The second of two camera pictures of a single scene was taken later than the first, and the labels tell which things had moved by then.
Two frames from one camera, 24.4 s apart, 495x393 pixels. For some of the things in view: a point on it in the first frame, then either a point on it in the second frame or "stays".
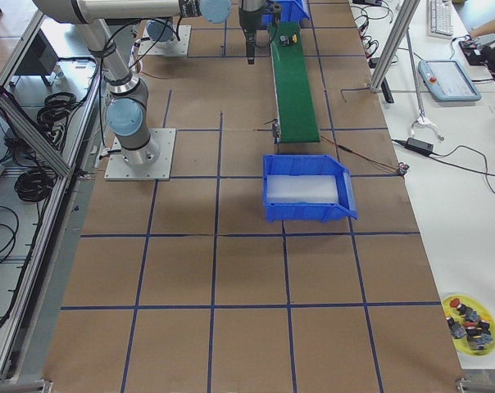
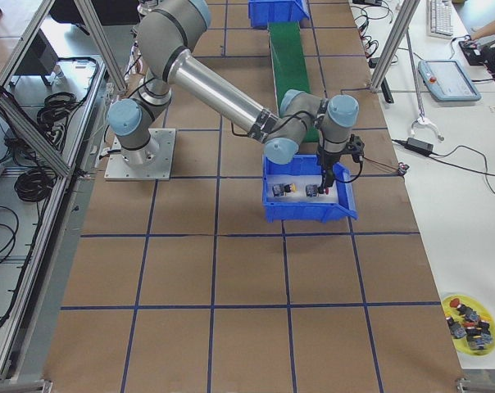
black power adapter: [420, 146] stays
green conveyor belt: [296, 111] stays
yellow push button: [288, 41] -> [279, 189]
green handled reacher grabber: [423, 119] stays
